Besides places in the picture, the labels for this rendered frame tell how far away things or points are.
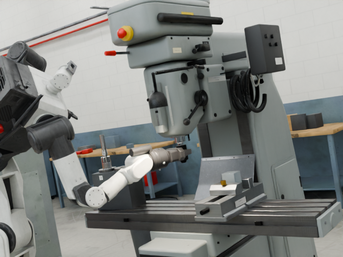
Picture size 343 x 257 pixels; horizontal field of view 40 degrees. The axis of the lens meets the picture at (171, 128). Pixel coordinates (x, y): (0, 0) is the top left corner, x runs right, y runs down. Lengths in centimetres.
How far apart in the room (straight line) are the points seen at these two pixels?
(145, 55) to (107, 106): 632
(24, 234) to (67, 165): 48
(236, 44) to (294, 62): 396
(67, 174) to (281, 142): 120
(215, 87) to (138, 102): 570
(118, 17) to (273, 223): 101
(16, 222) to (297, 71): 481
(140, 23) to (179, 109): 39
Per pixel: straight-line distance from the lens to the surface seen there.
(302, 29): 631
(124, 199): 232
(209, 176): 244
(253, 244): 230
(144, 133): 780
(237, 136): 236
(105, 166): 239
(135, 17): 192
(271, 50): 213
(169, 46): 193
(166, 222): 211
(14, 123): 188
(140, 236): 402
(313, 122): 578
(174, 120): 198
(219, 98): 217
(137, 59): 203
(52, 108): 187
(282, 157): 251
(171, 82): 198
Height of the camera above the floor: 145
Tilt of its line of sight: 3 degrees down
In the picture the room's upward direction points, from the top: 10 degrees counter-clockwise
